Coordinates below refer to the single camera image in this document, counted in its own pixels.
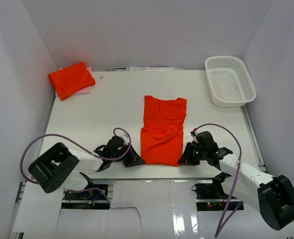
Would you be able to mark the aluminium frame rail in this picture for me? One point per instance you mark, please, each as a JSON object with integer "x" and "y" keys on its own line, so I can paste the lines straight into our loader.
{"x": 12, "y": 234}

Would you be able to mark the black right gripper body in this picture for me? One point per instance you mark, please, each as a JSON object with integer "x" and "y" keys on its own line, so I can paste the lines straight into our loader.
{"x": 198, "y": 154}

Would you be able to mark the white perforated plastic basket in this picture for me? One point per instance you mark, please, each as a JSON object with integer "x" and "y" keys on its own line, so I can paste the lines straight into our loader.
{"x": 229, "y": 82}

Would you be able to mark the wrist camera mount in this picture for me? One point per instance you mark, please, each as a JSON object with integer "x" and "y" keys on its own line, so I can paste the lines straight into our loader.
{"x": 194, "y": 135}
{"x": 124, "y": 135}

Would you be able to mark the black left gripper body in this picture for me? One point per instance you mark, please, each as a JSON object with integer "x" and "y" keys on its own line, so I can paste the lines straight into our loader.
{"x": 124, "y": 150}

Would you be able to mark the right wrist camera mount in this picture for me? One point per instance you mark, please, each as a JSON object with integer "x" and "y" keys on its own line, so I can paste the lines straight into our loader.
{"x": 194, "y": 135}

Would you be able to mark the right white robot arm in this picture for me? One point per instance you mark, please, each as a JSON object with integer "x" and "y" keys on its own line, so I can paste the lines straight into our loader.
{"x": 271, "y": 196}

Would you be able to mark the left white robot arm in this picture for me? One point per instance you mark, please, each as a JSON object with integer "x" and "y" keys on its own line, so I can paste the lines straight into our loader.
{"x": 61, "y": 167}

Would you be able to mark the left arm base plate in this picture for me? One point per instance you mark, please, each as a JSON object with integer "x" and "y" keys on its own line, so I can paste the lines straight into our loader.
{"x": 89, "y": 200}

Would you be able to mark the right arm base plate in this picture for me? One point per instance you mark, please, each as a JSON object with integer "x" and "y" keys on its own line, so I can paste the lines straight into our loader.
{"x": 210, "y": 197}

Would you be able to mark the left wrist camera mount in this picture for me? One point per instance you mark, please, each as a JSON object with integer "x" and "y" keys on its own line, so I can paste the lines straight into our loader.
{"x": 124, "y": 135}

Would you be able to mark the orange t-shirt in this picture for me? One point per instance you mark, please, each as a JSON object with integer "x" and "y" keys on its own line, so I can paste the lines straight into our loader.
{"x": 71, "y": 80}
{"x": 163, "y": 131}

